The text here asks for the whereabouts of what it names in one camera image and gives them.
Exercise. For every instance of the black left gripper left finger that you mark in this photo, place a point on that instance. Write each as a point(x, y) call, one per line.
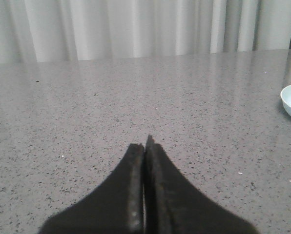
point(114, 207)

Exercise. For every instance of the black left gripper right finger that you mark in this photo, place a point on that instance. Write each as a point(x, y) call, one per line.
point(175, 206)

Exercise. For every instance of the white pleated curtain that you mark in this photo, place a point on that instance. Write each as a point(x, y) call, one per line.
point(58, 30)

